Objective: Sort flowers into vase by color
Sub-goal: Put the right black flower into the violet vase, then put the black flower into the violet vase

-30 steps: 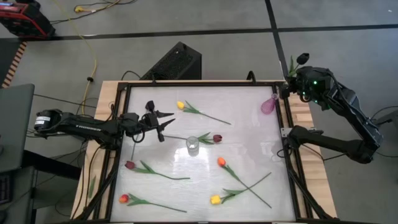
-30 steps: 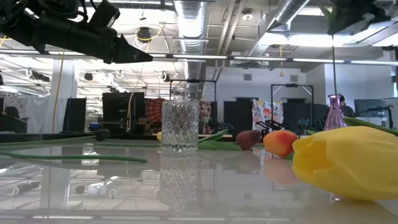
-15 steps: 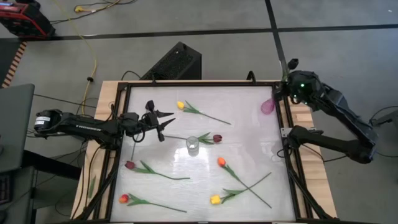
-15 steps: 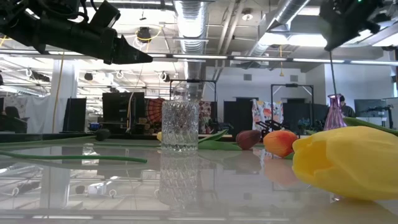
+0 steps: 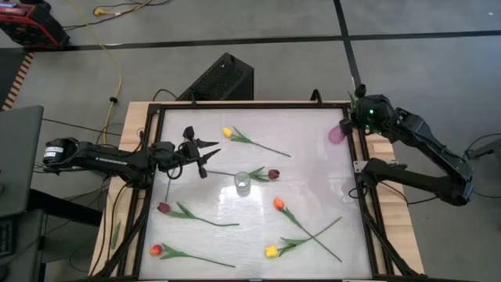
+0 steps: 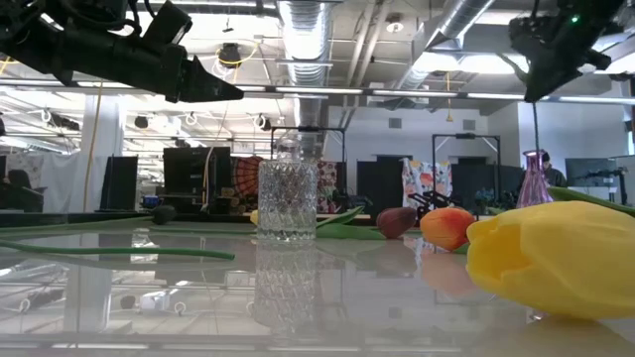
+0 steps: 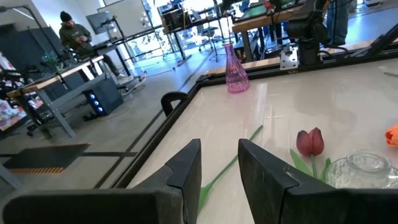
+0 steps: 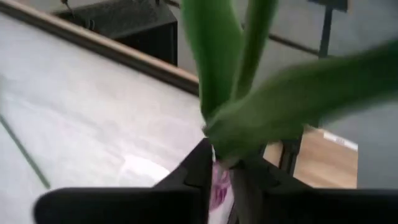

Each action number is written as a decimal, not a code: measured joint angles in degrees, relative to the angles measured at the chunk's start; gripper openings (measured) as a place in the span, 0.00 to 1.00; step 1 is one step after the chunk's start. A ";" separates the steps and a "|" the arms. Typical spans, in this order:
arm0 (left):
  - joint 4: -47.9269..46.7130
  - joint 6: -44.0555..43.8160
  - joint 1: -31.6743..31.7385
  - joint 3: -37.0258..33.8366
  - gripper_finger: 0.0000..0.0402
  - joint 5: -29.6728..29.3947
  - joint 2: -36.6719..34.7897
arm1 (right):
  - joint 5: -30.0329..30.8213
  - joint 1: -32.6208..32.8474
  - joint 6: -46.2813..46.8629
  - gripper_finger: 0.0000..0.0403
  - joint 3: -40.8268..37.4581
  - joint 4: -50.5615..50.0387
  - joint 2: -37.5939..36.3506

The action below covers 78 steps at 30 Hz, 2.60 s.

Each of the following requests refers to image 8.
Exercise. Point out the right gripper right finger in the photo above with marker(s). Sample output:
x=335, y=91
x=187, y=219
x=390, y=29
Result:
x=311, y=208

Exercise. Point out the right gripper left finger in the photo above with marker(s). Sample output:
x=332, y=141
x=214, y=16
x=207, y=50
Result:
x=124, y=205

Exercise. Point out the pink tulip with green leaves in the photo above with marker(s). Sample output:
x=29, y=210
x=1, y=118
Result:
x=217, y=62

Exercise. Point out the white label strip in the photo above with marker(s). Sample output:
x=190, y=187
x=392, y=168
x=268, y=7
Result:
x=340, y=141

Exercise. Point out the wooden table edge strip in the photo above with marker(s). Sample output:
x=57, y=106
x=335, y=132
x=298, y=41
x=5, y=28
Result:
x=93, y=43

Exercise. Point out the black cabinet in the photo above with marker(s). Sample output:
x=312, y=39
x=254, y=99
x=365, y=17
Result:
x=140, y=25

